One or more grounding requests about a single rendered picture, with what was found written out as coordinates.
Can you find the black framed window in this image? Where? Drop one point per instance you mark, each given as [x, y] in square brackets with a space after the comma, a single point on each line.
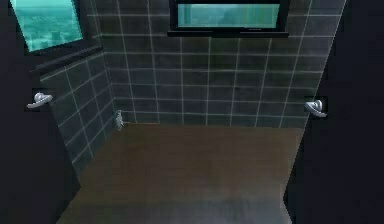
[50, 23]
[228, 16]

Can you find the black room door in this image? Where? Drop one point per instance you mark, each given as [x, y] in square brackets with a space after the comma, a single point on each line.
[23, 150]
[346, 160]

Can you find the small silver wall fitting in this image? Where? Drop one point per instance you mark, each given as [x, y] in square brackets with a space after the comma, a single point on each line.
[119, 120]

